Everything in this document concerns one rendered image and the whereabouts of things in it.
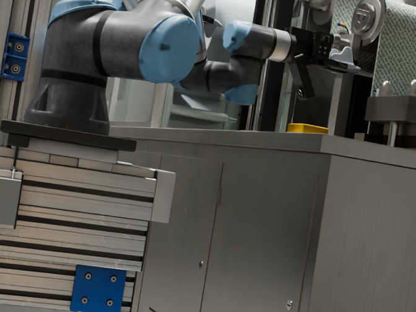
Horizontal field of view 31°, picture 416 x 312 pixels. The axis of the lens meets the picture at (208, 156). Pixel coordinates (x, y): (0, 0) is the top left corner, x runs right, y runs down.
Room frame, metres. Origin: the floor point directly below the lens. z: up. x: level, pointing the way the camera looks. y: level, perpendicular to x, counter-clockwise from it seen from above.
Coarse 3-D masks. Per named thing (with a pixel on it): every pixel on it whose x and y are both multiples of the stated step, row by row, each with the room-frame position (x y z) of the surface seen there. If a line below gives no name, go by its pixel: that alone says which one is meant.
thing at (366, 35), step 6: (366, 0) 1.97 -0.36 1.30; (372, 0) 1.95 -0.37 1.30; (378, 6) 1.92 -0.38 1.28; (378, 12) 1.91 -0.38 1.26; (378, 18) 1.91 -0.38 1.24; (354, 30) 2.00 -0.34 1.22; (372, 30) 1.93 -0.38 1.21; (366, 36) 1.95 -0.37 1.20; (378, 36) 1.94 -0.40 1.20; (372, 42) 1.98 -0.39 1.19
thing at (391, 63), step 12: (384, 36) 1.91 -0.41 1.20; (384, 48) 1.91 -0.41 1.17; (396, 48) 1.93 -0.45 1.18; (408, 48) 1.94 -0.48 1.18; (384, 60) 1.92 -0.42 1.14; (396, 60) 1.93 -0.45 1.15; (408, 60) 1.95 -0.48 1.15; (384, 72) 1.92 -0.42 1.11; (396, 72) 1.93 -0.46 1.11; (408, 72) 1.95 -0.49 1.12; (372, 84) 1.91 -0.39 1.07; (396, 84) 1.93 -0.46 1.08; (408, 84) 1.95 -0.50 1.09; (372, 96) 1.91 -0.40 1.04
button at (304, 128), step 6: (288, 126) 1.73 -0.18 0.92; (294, 126) 1.71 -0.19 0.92; (300, 126) 1.69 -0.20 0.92; (306, 126) 1.68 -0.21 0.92; (312, 126) 1.69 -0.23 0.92; (318, 126) 1.70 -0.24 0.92; (306, 132) 1.68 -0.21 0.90; (312, 132) 1.69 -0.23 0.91; (318, 132) 1.69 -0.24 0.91; (324, 132) 1.70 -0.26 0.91
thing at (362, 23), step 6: (360, 6) 1.96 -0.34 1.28; (366, 6) 1.94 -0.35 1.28; (372, 6) 1.93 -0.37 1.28; (372, 12) 1.92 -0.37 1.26; (354, 18) 1.98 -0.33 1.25; (360, 18) 1.95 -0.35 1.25; (366, 18) 1.93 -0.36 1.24; (372, 18) 1.92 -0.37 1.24; (354, 24) 1.98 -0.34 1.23; (360, 24) 1.95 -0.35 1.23; (366, 24) 1.93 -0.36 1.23; (372, 24) 1.93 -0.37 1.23; (360, 30) 1.95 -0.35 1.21; (366, 30) 1.95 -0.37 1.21
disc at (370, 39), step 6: (360, 0) 2.00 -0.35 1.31; (378, 0) 1.93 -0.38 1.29; (384, 0) 1.91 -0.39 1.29; (384, 6) 1.90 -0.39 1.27; (354, 12) 2.02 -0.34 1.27; (384, 12) 1.89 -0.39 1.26; (384, 18) 1.89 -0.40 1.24; (378, 24) 1.91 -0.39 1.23; (378, 30) 1.91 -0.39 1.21; (372, 36) 1.93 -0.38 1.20; (360, 42) 1.97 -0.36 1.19; (366, 42) 1.95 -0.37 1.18
